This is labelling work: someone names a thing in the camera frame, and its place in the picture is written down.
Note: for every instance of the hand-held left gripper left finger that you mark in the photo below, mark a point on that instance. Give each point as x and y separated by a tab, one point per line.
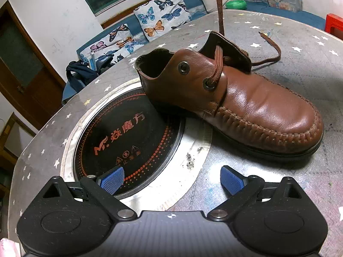
112	180

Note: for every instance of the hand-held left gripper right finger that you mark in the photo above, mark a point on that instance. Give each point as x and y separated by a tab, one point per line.
231	180

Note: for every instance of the brown leather shoe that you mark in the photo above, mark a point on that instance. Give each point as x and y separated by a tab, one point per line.
262	107

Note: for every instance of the brown shoelace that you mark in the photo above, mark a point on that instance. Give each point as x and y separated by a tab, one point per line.
218	67

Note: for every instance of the round built-in induction cooktop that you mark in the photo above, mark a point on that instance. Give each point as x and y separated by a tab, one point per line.
120	128

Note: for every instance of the dark blue backpack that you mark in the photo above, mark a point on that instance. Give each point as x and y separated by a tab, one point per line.
80	72

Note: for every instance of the wooden side table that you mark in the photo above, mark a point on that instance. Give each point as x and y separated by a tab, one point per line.
8	120

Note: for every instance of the light blue book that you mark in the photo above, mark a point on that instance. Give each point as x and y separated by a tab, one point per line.
93	60

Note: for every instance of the butterfly print cushion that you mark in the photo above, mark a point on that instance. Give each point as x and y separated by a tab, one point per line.
160	13
115	40

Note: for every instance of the brown wooden door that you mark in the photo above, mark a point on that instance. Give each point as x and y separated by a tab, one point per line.
24	59

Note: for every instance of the grey star-print tablecloth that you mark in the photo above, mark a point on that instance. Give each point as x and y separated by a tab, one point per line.
294	32

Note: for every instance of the blue sofa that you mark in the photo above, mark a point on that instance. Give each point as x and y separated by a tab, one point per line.
193	0

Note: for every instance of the red stool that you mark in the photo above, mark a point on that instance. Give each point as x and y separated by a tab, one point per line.
335	24

